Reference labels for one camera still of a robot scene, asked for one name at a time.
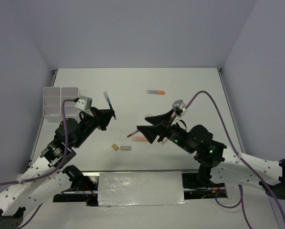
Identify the red pen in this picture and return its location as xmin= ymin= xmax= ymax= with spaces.
xmin=127 ymin=130 xmax=139 ymax=138

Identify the white taped cover panel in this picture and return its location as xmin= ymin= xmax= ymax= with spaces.
xmin=98 ymin=171 xmax=186 ymax=207

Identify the white compartment box right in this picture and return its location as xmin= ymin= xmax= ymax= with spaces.
xmin=61 ymin=87 xmax=83 ymax=123

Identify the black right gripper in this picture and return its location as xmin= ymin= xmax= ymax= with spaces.
xmin=136 ymin=109 xmax=194 ymax=154

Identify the white compartment box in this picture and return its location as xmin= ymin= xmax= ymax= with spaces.
xmin=61 ymin=87 xmax=83 ymax=123
xmin=42 ymin=87 xmax=61 ymax=117

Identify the pink orange highlighter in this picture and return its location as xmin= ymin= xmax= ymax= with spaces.
xmin=131 ymin=136 xmax=148 ymax=142

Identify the white compartment box left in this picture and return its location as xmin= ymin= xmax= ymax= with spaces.
xmin=42 ymin=87 xmax=61 ymax=117

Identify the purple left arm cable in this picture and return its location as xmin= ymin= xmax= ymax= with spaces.
xmin=0 ymin=98 xmax=80 ymax=229

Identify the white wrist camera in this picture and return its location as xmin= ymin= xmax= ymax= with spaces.
xmin=74 ymin=96 xmax=92 ymax=114
xmin=172 ymin=100 xmax=187 ymax=117

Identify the grey eraser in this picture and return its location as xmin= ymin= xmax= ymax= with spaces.
xmin=120 ymin=146 xmax=132 ymax=151

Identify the orange grey utility knife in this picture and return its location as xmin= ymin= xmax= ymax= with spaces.
xmin=146 ymin=90 xmax=165 ymax=95

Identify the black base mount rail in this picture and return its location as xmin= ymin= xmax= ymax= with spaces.
xmin=52 ymin=170 xmax=227 ymax=207

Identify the blue pen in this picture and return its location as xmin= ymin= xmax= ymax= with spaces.
xmin=103 ymin=91 xmax=117 ymax=120

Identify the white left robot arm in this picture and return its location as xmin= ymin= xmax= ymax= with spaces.
xmin=0 ymin=107 xmax=114 ymax=229

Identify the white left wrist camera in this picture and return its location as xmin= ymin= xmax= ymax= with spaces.
xmin=74 ymin=96 xmax=92 ymax=114

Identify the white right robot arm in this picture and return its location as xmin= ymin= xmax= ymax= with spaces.
xmin=137 ymin=110 xmax=285 ymax=200

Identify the yellow eraser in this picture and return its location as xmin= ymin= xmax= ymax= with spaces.
xmin=112 ymin=144 xmax=119 ymax=151

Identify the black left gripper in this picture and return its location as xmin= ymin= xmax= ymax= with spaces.
xmin=74 ymin=106 xmax=115 ymax=147

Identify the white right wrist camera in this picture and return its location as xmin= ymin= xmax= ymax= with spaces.
xmin=172 ymin=100 xmax=187 ymax=117

